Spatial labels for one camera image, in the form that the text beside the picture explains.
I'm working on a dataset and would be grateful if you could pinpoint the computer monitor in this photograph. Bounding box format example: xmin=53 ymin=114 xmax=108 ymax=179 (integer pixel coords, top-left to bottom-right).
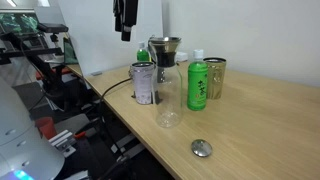
xmin=0 ymin=12 xmax=40 ymax=35

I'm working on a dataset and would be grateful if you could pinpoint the thick black cable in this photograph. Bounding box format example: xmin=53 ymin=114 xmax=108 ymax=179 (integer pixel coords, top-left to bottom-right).
xmin=97 ymin=77 xmax=134 ymax=158

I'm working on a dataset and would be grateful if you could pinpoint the gold tin can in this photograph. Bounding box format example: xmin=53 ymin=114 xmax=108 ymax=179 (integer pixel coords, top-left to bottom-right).
xmin=202 ymin=56 xmax=228 ymax=101

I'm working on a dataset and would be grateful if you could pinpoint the small green plastic bottle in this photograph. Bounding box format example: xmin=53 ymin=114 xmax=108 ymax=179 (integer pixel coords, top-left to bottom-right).
xmin=136 ymin=41 xmax=152 ymax=63

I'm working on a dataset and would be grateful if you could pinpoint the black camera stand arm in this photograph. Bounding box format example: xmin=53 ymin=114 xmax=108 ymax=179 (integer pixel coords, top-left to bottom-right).
xmin=0 ymin=31 xmax=69 ymax=103

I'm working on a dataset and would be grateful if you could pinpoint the black camera on stand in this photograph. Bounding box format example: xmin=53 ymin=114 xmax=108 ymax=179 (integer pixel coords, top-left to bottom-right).
xmin=36 ymin=22 xmax=70 ymax=34

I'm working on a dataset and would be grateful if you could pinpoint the large green tea bottle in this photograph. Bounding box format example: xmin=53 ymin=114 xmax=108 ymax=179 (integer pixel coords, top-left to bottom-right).
xmin=186 ymin=49 xmax=210 ymax=112

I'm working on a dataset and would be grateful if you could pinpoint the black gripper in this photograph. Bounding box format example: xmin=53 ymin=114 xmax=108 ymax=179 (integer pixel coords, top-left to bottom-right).
xmin=112 ymin=0 xmax=139 ymax=43

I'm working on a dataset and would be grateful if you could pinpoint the red cup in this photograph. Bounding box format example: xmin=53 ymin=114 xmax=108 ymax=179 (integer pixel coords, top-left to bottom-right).
xmin=34 ymin=116 xmax=58 ymax=141

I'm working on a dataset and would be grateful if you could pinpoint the orange handled tool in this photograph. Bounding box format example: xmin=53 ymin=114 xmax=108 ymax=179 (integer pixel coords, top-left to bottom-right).
xmin=73 ymin=131 xmax=88 ymax=140

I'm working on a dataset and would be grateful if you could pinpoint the glass carafe with steel filter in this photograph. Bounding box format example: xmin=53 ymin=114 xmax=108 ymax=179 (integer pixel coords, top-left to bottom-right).
xmin=147 ymin=35 xmax=185 ymax=129

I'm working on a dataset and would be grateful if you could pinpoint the white printed tin can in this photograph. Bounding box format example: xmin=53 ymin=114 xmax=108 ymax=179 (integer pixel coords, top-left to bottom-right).
xmin=128 ymin=60 xmax=157 ymax=106

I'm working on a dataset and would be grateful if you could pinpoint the white power adapter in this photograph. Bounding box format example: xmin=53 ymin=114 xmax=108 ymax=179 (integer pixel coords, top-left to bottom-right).
xmin=175 ymin=51 xmax=190 ymax=64

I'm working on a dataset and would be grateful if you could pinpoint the aluminium profile bracket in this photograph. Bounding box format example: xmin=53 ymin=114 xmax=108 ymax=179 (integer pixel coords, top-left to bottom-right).
xmin=48 ymin=129 xmax=78 ymax=159

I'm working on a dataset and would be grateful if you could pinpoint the round steel lid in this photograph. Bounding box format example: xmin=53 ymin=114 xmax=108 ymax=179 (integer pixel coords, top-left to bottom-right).
xmin=190 ymin=138 xmax=214 ymax=158

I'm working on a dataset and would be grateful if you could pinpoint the green bag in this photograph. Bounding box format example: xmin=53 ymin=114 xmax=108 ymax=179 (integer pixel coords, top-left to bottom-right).
xmin=62 ymin=35 xmax=80 ymax=65

